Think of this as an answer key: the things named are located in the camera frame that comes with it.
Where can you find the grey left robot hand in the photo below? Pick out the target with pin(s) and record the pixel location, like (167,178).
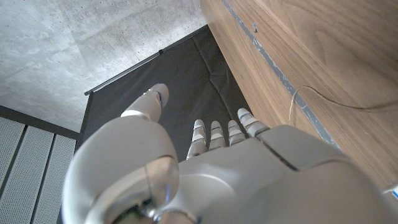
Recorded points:
(233,180)

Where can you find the brown twine spool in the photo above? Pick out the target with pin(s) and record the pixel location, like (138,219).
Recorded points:
(342,105)

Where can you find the black backdrop curtain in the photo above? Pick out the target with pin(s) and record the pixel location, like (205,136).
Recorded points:
(192,71)

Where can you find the black backdrop stand pole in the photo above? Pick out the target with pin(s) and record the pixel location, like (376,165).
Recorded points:
(140,63)

